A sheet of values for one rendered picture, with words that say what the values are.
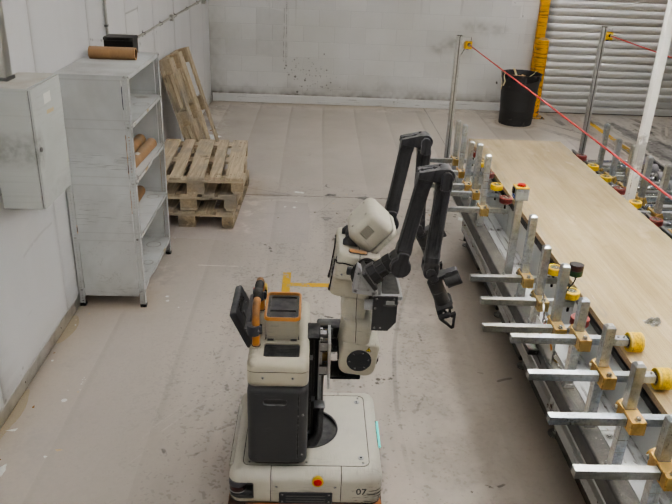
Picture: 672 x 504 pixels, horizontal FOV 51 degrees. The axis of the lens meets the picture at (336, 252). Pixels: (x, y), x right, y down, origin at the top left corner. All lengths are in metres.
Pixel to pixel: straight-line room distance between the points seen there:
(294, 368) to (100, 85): 2.33
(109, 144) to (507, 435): 2.87
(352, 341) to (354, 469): 0.56
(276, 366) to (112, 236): 2.21
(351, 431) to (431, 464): 0.51
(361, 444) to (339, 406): 0.29
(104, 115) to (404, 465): 2.66
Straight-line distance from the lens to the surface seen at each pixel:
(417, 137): 2.92
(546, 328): 3.17
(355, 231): 2.74
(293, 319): 2.89
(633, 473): 2.34
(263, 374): 2.85
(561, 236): 4.04
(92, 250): 4.86
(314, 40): 10.67
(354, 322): 2.92
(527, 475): 3.71
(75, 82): 4.52
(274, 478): 3.14
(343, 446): 3.25
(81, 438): 3.88
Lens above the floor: 2.37
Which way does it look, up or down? 24 degrees down
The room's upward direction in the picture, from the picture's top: 2 degrees clockwise
